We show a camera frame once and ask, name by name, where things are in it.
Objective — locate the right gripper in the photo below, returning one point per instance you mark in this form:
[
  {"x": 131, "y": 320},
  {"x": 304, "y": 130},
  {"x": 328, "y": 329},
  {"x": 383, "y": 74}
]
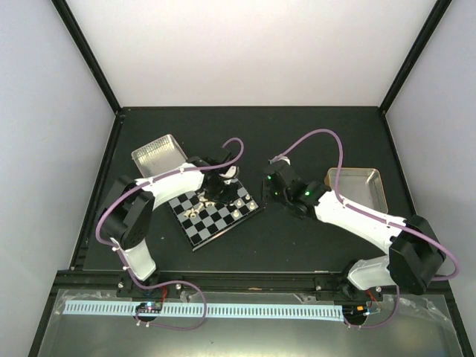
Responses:
[{"x": 266, "y": 193}]

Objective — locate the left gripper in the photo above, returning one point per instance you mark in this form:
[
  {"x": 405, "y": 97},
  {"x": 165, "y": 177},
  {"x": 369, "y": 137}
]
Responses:
[{"x": 228, "y": 199}]

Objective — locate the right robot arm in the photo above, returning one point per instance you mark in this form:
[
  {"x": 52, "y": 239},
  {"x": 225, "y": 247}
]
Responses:
[{"x": 411, "y": 255}]

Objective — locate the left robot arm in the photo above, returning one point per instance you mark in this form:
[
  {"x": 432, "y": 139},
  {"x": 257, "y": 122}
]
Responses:
[{"x": 127, "y": 212}]

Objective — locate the pile of white chess pieces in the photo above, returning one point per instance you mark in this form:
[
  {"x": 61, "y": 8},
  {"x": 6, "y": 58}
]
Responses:
[{"x": 203, "y": 204}]

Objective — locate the left circuit board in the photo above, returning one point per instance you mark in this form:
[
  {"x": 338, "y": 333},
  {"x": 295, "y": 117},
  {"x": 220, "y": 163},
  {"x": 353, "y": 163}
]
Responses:
[{"x": 148, "y": 308}]

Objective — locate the circuit board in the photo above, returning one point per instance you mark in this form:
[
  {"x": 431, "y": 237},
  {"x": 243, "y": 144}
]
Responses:
[
  {"x": 148, "y": 308},
  {"x": 360, "y": 310}
]

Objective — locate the right circuit board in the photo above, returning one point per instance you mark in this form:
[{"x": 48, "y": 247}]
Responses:
[{"x": 360, "y": 310}]

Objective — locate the black white chessboard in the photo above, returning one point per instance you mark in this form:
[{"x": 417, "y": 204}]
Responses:
[{"x": 211, "y": 222}]

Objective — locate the pink metal tin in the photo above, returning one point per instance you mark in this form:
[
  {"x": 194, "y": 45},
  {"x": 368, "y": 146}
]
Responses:
[{"x": 159, "y": 156}]

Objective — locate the gold metal tin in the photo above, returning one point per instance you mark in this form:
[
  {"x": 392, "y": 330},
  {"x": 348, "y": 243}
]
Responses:
[{"x": 364, "y": 186}]

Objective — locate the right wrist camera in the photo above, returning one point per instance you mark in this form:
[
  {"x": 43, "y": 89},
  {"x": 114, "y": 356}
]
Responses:
[{"x": 280, "y": 158}]

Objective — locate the black mounting rail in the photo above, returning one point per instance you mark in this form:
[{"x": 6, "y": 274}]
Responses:
[{"x": 333, "y": 285}]

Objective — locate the light blue cable duct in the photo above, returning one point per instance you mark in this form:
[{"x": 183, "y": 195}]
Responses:
[{"x": 211, "y": 310}]

